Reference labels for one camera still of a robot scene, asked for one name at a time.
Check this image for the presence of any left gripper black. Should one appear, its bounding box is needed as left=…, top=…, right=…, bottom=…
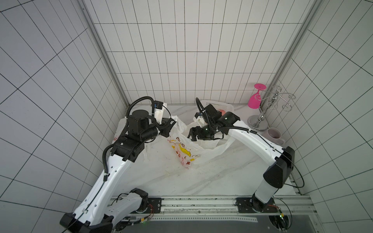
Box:
left=141, top=117, right=177, bottom=141

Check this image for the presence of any white printed plastic bag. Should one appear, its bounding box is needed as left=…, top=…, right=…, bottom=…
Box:
left=167, top=116, right=235, bottom=169

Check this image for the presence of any white basket perforated plastic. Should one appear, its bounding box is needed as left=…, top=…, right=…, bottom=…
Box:
left=201, top=100, right=234, bottom=113

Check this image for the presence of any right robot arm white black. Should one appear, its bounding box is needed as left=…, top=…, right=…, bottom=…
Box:
left=187, top=98, right=295, bottom=213

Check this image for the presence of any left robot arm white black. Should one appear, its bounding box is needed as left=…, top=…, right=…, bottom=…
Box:
left=60, top=96, right=176, bottom=233

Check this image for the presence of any stack of printed plastic bags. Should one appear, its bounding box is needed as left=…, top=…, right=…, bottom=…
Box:
left=111, top=118, right=151, bottom=163

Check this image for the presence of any metal glass rack stand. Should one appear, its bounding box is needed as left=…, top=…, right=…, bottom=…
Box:
left=247, top=85, right=296, bottom=132

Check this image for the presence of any pink wine glass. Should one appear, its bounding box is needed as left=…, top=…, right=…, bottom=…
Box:
left=248, top=83, right=267, bottom=109

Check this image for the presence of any pale pink mug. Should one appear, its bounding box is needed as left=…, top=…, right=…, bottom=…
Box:
left=263, top=128, right=286, bottom=146

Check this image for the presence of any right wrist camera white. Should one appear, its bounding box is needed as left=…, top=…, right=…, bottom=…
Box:
left=193, top=116, right=207, bottom=127

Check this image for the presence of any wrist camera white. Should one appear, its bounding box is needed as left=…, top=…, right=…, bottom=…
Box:
left=193, top=116, right=207, bottom=127
left=154, top=101, right=167, bottom=124

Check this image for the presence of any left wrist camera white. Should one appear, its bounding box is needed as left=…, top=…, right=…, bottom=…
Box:
left=154, top=101, right=167, bottom=124

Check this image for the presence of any aluminium mounting rail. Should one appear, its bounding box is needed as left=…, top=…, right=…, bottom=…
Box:
left=110, top=195, right=317, bottom=217

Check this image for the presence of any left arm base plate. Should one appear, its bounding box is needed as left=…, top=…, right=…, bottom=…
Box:
left=139, top=198, right=162, bottom=214

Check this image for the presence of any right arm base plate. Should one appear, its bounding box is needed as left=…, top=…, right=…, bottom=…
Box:
left=236, top=197, right=277, bottom=214

